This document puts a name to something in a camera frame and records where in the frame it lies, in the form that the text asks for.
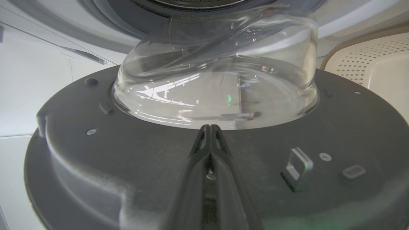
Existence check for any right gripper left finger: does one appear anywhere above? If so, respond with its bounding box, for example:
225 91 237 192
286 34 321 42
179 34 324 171
163 125 211 230

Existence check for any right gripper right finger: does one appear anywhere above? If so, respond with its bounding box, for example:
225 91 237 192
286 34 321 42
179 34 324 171
210 125 264 230

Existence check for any round glass washing machine door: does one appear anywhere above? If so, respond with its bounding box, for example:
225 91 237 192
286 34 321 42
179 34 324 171
24 6 409 230

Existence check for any cream perforated laundry basket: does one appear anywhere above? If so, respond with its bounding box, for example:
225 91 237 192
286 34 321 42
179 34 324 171
320 24 409 125

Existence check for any white front-load washing machine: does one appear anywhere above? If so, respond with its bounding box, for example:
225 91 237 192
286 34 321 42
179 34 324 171
0 0 409 67

